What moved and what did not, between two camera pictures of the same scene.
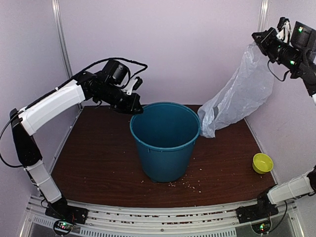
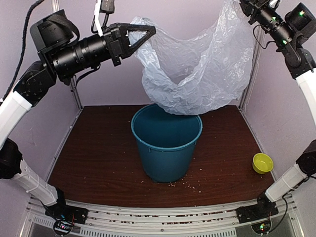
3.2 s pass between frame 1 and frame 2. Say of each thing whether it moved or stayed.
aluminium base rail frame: stayed
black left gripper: moved
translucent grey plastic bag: moved
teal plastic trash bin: stayed
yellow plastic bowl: stayed
